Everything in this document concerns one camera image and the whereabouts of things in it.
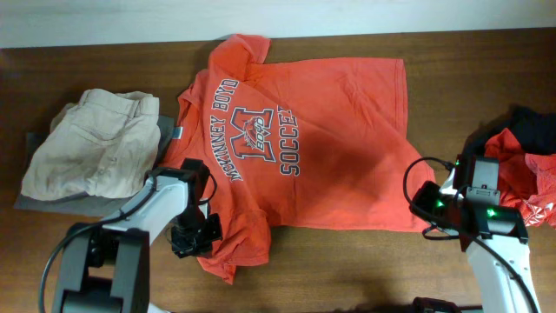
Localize orange soccer t-shirt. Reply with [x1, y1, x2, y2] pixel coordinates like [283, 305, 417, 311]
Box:
[162, 34, 434, 283]

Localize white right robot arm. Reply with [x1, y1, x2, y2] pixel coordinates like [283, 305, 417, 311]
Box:
[402, 155, 540, 312]

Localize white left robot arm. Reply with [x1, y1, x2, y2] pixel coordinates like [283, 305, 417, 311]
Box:
[45, 159, 222, 313]

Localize red patterned garment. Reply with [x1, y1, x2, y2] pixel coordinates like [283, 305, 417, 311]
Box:
[485, 128, 555, 227]

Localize grey folded garment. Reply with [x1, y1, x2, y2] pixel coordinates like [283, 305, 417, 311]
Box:
[13, 116, 175, 216]

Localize beige folded shorts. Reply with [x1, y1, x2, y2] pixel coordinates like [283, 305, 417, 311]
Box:
[21, 89, 161, 201]

